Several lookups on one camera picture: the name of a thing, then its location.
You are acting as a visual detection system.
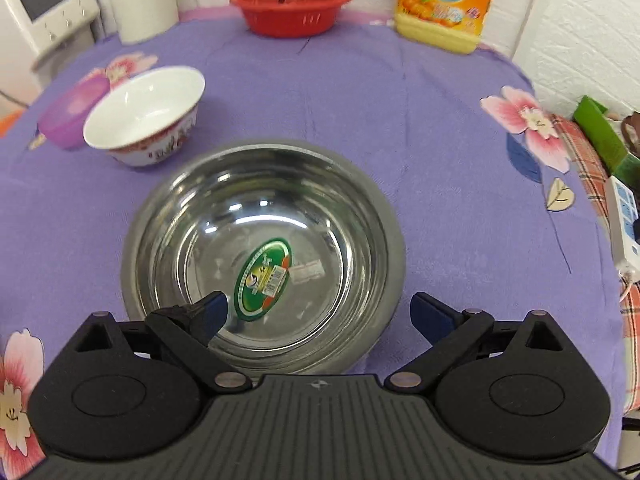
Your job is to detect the white power strip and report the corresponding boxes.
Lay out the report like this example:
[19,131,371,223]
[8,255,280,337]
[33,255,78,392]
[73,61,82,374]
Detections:
[604,176,639,283]

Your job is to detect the white water dispenser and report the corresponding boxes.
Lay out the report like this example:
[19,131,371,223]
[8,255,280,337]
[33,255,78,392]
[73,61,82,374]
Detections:
[1,0,100,110]

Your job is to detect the purple floral tablecloth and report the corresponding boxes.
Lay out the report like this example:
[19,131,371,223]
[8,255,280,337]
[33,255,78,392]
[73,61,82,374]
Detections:
[1,18,626,463]

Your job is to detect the purple plastic bowl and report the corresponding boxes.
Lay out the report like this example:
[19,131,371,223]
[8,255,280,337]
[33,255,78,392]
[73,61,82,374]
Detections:
[37,76,111,150]

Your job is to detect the red plastic colander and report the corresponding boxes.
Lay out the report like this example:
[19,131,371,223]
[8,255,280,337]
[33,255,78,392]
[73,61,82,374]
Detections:
[230,0,352,39]

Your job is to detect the green cardboard box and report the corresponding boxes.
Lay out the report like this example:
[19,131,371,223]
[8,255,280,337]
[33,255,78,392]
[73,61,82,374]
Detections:
[573,96,639,192]

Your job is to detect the stainless steel bowl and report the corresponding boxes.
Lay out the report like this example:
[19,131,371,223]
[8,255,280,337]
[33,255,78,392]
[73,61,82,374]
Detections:
[120,141,406,378]

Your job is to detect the yellow dish soap bottle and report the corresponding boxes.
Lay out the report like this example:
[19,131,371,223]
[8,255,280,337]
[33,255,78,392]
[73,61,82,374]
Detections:
[395,0,491,54]

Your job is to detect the white red-patterned bowl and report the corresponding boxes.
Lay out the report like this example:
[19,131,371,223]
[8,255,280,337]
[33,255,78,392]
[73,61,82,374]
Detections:
[84,66,206,168]

